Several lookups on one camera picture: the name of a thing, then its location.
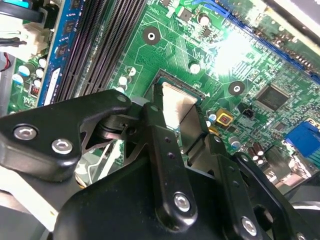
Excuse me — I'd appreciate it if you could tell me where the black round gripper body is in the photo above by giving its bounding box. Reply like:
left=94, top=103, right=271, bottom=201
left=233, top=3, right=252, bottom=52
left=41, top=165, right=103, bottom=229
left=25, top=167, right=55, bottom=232
left=49, top=115, right=243, bottom=240

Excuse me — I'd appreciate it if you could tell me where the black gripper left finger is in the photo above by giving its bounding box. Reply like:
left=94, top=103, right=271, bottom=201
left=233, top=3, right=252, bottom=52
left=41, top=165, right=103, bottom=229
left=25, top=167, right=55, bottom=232
left=0, top=83, right=199, bottom=231

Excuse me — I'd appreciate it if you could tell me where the silver CPU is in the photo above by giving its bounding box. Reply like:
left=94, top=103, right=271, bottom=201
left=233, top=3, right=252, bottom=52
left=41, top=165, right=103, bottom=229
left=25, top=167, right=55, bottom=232
left=159, top=74, right=205, bottom=133

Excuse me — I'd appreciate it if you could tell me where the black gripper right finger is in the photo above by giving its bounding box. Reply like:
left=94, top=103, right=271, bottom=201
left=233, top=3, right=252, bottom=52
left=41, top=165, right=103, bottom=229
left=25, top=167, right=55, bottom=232
left=178, top=103, right=314, bottom=240

